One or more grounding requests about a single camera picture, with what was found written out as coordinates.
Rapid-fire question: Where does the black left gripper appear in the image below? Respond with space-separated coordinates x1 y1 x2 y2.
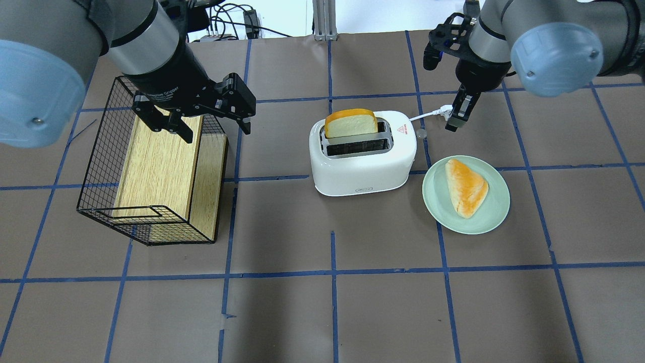
125 41 256 144

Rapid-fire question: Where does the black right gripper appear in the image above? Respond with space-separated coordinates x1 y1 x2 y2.
423 13 510 133

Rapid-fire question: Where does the white two-slot toaster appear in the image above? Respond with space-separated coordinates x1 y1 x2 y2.
309 110 417 196

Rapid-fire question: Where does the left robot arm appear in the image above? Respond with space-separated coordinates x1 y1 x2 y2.
1 1 256 148

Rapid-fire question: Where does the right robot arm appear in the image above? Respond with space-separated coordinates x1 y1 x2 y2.
423 1 644 132

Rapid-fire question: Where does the toast slice in toaster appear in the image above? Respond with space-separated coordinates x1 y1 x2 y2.
324 108 378 139

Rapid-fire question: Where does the wooden box in basket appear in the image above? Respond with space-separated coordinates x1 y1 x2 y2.
110 116 228 245

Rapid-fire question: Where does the triangular bread on plate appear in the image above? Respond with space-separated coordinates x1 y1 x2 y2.
444 158 490 219

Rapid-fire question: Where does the light green plate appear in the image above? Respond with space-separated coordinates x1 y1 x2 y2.
422 155 510 234

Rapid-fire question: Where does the white toaster power cord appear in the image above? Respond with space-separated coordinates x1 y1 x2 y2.
409 104 454 122

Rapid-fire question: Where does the black wire basket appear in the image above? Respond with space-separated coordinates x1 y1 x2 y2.
77 76 215 246

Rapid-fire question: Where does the aluminium frame post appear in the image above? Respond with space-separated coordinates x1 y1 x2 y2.
312 0 338 41

